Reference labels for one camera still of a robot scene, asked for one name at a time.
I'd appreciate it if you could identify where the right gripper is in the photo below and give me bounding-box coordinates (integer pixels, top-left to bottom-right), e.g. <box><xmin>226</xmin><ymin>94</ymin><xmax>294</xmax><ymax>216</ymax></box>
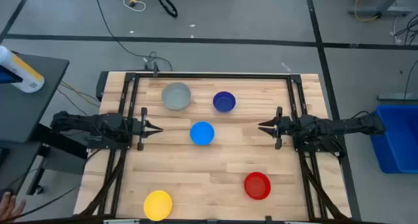
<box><xmin>257</xmin><ymin>106</ymin><xmax>297</xmax><ymax>150</ymax></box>

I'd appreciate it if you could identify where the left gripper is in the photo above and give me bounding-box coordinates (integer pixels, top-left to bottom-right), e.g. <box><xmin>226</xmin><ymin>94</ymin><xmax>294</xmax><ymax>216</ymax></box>
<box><xmin>130</xmin><ymin>106</ymin><xmax>164</xmax><ymax>152</ymax></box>

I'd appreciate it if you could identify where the light blue bowl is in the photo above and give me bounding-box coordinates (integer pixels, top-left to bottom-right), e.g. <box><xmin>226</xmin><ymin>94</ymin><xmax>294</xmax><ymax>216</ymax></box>
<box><xmin>189</xmin><ymin>121</ymin><xmax>216</xmax><ymax>146</ymax></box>

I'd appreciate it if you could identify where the dark blue bowl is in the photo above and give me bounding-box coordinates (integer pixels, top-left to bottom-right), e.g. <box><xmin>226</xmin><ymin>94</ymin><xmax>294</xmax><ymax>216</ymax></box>
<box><xmin>212</xmin><ymin>91</ymin><xmax>236</xmax><ymax>113</ymax></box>

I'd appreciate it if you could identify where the red bowl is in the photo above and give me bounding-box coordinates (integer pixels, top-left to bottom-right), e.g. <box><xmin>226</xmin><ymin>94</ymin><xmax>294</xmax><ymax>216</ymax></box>
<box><xmin>244</xmin><ymin>171</ymin><xmax>272</xmax><ymax>200</ymax></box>

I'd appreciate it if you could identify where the yellow bowl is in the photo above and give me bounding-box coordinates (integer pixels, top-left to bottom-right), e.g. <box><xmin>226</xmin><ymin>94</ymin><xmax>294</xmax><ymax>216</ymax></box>
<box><xmin>143</xmin><ymin>190</ymin><xmax>173</xmax><ymax>222</ymax></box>

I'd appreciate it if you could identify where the grey bowl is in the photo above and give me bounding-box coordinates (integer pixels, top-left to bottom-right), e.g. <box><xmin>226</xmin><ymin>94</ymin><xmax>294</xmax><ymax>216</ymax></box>
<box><xmin>161</xmin><ymin>82</ymin><xmax>192</xmax><ymax>112</ymax></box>

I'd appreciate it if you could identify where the black side table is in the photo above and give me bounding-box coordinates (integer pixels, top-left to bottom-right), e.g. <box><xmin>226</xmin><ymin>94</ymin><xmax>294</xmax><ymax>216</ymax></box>
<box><xmin>0</xmin><ymin>52</ymin><xmax>89</xmax><ymax>199</ymax></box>

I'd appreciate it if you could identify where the grey flat desk foot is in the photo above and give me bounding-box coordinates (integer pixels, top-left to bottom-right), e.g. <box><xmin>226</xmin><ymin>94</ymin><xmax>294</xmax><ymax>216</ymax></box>
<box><xmin>376</xmin><ymin>92</ymin><xmax>418</xmax><ymax>103</ymax></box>

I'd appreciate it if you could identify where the blue plastic bin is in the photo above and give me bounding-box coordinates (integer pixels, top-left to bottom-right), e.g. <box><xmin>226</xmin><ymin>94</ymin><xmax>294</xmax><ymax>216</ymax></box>
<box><xmin>370</xmin><ymin>104</ymin><xmax>418</xmax><ymax>174</ymax></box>

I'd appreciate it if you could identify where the white yellow wipes canister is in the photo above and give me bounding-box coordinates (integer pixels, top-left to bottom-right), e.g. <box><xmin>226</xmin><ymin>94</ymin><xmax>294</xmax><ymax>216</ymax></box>
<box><xmin>0</xmin><ymin>45</ymin><xmax>46</xmax><ymax>94</ymax></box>

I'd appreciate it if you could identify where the dark flat device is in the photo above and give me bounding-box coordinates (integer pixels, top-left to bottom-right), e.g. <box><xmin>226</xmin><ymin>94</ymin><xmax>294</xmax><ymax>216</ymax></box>
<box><xmin>0</xmin><ymin>65</ymin><xmax>22</xmax><ymax>84</ymax></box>

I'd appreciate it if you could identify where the person's hand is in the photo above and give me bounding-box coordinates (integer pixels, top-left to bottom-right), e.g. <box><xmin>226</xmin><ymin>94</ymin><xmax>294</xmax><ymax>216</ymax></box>
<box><xmin>0</xmin><ymin>191</ymin><xmax>27</xmax><ymax>222</ymax></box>

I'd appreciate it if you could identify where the grey desk leg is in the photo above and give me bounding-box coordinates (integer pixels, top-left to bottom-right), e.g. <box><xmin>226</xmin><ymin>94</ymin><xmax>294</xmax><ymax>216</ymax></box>
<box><xmin>347</xmin><ymin>0</ymin><xmax>414</xmax><ymax>18</ymax></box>

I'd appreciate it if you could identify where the black frame-mounted clamp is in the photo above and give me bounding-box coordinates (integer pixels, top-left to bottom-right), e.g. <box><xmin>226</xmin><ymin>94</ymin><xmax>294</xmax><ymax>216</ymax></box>
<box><xmin>145</xmin><ymin>61</ymin><xmax>161</xmax><ymax>78</ymax></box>

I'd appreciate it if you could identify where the black aluminium table frame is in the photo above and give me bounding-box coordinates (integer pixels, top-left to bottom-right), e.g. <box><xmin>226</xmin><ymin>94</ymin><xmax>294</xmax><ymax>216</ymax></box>
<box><xmin>74</xmin><ymin>71</ymin><xmax>352</xmax><ymax>224</ymax></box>

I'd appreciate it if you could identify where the thin yellow wire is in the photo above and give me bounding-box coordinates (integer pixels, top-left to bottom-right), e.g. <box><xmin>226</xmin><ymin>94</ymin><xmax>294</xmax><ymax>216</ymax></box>
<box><xmin>60</xmin><ymin>81</ymin><xmax>101</xmax><ymax>106</ymax></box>

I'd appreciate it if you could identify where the long black floor cable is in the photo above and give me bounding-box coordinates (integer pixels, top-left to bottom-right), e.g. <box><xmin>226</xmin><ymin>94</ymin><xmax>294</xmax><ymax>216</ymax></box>
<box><xmin>93</xmin><ymin>0</ymin><xmax>173</xmax><ymax>72</ymax></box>

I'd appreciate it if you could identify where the black cable ring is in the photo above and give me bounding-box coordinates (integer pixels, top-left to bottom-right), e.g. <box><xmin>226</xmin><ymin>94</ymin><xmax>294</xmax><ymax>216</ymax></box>
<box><xmin>157</xmin><ymin>0</ymin><xmax>179</xmax><ymax>18</ymax></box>

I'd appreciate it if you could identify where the white coiled cable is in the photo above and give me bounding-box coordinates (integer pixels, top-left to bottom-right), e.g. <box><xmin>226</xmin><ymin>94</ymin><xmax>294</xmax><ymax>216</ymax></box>
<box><xmin>114</xmin><ymin>0</ymin><xmax>147</xmax><ymax>12</ymax></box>

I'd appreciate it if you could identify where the black cable under table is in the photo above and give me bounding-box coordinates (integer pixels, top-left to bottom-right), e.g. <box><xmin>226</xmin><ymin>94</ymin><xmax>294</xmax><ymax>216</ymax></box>
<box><xmin>6</xmin><ymin>184</ymin><xmax>82</xmax><ymax>223</ymax></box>

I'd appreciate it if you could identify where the yellow floor cable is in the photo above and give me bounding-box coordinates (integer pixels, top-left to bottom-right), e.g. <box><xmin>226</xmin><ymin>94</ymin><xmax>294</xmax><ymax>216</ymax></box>
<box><xmin>354</xmin><ymin>0</ymin><xmax>381</xmax><ymax>22</ymax></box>

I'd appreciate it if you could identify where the black cable bundle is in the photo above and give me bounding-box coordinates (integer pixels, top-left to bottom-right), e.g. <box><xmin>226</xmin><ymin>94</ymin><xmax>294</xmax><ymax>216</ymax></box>
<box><xmin>393</xmin><ymin>16</ymin><xmax>418</xmax><ymax>45</ymax></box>

